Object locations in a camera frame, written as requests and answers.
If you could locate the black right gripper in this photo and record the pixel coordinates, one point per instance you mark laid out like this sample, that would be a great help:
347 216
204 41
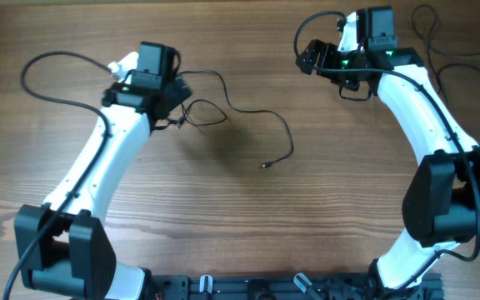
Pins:
328 53

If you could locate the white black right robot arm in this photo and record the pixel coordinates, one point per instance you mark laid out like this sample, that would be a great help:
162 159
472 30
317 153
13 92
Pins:
441 208

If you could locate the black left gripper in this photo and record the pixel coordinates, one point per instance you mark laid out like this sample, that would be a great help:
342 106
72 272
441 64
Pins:
179 91

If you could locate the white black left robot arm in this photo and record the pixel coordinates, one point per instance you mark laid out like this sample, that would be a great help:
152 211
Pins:
62 245

